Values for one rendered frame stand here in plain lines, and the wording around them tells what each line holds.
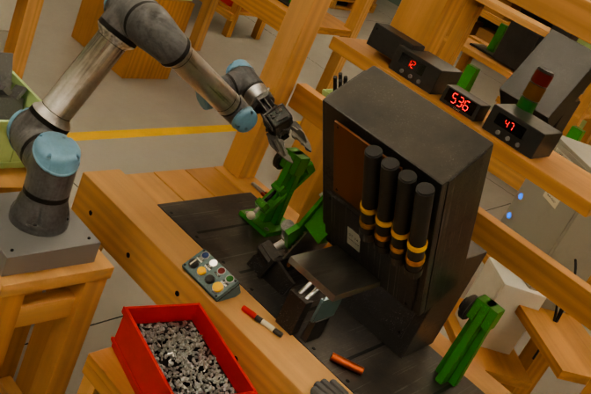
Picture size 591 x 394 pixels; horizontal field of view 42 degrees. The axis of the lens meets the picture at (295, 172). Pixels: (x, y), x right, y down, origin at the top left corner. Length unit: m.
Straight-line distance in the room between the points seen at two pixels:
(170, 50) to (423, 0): 0.79
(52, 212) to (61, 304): 0.27
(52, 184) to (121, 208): 0.36
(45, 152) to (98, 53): 0.29
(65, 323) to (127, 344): 0.38
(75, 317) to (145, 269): 0.23
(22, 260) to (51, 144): 0.29
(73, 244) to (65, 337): 0.30
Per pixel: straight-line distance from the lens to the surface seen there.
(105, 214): 2.35
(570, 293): 2.28
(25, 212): 2.05
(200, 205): 2.47
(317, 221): 2.10
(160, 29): 1.94
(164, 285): 2.19
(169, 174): 2.62
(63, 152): 1.99
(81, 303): 2.18
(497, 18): 11.99
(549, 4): 2.17
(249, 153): 2.73
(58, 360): 2.30
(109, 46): 2.04
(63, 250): 2.04
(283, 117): 2.21
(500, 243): 2.33
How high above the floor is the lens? 2.05
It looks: 23 degrees down
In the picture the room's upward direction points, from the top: 25 degrees clockwise
